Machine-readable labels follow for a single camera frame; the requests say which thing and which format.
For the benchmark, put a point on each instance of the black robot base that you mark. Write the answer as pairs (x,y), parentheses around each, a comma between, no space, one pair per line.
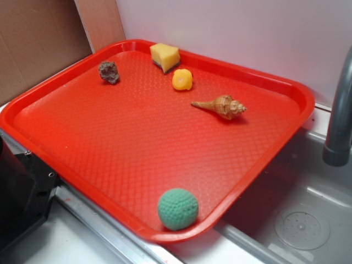
(28,186)

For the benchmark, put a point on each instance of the grey brown rock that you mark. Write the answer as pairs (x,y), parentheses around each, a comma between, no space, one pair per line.
(108,72)

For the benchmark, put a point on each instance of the red plastic tray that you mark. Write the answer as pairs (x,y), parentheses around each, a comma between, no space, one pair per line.
(124,145)

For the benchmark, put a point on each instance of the orange yellow rubber toy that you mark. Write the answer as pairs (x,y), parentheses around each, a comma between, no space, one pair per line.
(182,80)

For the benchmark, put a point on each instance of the brown spiral seashell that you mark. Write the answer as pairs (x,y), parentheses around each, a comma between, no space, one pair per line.
(224,106)

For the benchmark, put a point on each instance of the yellow sponge piece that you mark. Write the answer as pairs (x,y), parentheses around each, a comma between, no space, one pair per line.
(165,56)

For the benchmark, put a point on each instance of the green crocheted ball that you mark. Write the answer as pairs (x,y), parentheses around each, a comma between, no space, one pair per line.
(177,209)

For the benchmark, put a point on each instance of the grey toy sink basin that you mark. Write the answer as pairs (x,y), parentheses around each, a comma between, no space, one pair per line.
(298,210)

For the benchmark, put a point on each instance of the grey faucet spout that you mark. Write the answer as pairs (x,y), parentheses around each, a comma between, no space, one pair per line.
(337,146)

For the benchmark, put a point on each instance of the brown cardboard sheet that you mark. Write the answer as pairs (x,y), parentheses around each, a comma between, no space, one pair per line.
(41,38)

